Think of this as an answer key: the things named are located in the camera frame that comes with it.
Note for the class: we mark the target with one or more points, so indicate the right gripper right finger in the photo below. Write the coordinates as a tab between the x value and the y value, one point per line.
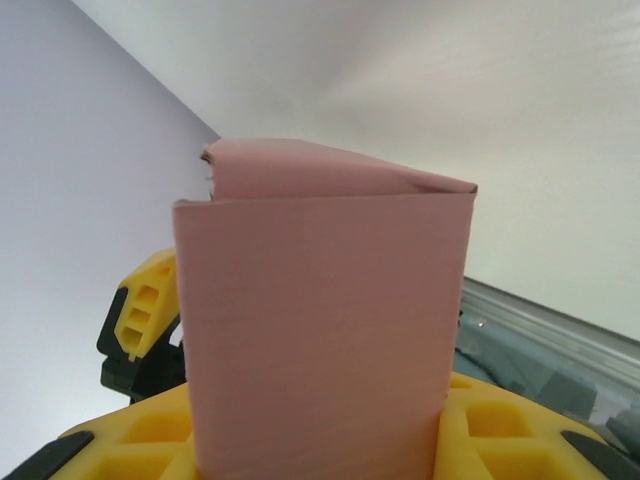
525	440

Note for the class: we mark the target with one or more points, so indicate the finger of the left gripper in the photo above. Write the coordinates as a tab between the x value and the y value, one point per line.
145	310

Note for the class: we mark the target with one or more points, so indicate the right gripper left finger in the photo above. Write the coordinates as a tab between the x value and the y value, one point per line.
115	445

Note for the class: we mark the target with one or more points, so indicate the pink paper box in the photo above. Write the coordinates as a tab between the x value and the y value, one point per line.
320	310

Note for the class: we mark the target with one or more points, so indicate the aluminium mounting rail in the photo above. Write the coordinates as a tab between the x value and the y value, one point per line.
550	325

